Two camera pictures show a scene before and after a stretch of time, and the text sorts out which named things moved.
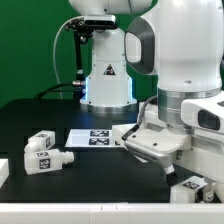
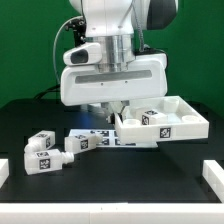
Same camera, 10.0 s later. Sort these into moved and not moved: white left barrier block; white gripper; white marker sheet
Moved: white gripper
Not moved: white marker sheet; white left barrier block
